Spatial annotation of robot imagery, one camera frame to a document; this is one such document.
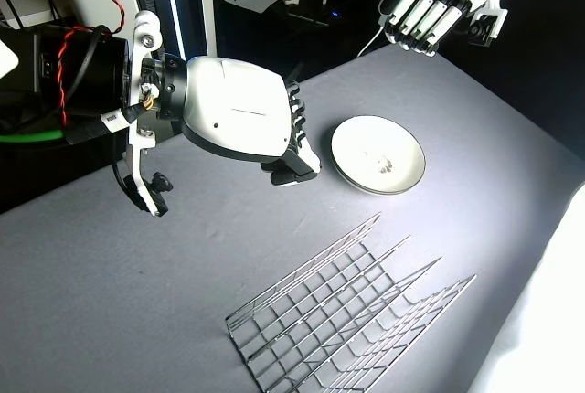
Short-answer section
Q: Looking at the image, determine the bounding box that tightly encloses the black device with blue light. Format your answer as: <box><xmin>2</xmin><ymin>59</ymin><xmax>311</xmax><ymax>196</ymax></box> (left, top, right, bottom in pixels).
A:
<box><xmin>285</xmin><ymin>0</ymin><xmax>342</xmax><ymax>27</ymax></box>

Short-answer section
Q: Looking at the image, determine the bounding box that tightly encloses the grey table cloth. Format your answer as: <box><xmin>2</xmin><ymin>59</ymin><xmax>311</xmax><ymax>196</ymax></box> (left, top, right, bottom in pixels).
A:
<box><xmin>0</xmin><ymin>43</ymin><xmax>585</xmax><ymax>393</ymax></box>

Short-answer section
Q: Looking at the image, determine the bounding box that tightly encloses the thin white cable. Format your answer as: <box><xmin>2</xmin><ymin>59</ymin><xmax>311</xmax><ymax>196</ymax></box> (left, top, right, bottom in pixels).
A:
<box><xmin>355</xmin><ymin>27</ymin><xmax>383</xmax><ymax>58</ymax></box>

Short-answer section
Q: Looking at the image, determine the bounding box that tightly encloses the metal wire dish rack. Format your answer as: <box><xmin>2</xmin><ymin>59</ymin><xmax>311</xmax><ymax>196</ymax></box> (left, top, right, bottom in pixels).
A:
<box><xmin>224</xmin><ymin>212</ymin><xmax>477</xmax><ymax>393</ymax></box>

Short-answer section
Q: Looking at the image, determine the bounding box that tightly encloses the red and black twisted cable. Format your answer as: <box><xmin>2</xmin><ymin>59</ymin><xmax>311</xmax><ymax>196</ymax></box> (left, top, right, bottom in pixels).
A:
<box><xmin>0</xmin><ymin>0</ymin><xmax>127</xmax><ymax>128</ymax></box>

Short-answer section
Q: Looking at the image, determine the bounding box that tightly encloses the green cable on arm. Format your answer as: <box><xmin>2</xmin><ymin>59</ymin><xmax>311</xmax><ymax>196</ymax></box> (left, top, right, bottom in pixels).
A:
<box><xmin>0</xmin><ymin>130</ymin><xmax>65</xmax><ymax>145</ymax></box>

